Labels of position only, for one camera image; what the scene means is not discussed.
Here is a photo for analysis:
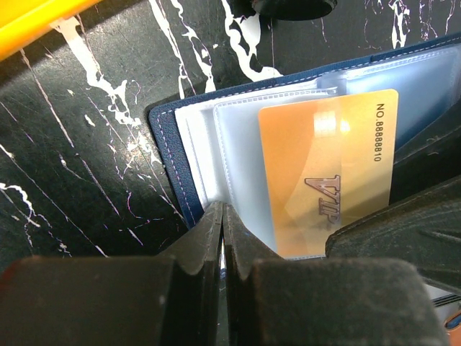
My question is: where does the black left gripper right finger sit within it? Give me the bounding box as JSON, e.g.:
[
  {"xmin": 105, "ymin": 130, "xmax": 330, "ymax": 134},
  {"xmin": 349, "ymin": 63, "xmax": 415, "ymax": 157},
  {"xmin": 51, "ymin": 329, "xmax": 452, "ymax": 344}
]
[{"xmin": 223, "ymin": 205, "xmax": 449, "ymax": 345}]

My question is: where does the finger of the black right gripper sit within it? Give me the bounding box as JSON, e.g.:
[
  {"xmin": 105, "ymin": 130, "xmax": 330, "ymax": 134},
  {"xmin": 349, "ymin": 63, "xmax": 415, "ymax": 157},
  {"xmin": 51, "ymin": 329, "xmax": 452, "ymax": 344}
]
[
  {"xmin": 390, "ymin": 104, "xmax": 460, "ymax": 204},
  {"xmin": 325, "ymin": 177, "xmax": 460, "ymax": 294}
]

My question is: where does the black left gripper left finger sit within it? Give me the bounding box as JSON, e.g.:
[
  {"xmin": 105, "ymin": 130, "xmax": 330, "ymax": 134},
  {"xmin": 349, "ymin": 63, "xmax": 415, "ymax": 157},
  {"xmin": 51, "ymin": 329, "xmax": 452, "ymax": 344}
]
[{"xmin": 1, "ymin": 202, "xmax": 223, "ymax": 345}]

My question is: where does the gold VIP credit card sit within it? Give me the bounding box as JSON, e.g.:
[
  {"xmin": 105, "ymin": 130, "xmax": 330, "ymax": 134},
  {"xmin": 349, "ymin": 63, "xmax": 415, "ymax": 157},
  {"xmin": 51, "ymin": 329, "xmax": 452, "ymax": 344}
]
[{"xmin": 259, "ymin": 89, "xmax": 398, "ymax": 258}]

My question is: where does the navy blue card holder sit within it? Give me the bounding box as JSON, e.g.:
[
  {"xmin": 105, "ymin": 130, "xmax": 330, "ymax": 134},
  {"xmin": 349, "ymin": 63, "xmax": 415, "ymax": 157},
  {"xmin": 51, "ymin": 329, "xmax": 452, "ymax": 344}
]
[{"xmin": 148, "ymin": 34, "xmax": 460, "ymax": 259}]

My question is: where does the black toy microphone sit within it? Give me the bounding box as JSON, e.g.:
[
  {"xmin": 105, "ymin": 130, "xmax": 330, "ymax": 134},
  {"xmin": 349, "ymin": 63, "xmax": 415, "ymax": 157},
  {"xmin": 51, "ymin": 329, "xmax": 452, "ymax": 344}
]
[{"xmin": 230, "ymin": 0, "xmax": 338, "ymax": 21}]

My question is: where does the yellow plastic bin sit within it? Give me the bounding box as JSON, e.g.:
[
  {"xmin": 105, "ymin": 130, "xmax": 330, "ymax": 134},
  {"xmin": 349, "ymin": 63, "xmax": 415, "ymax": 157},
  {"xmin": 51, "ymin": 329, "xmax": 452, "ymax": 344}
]
[{"xmin": 1, "ymin": 0, "xmax": 98, "ymax": 60}]

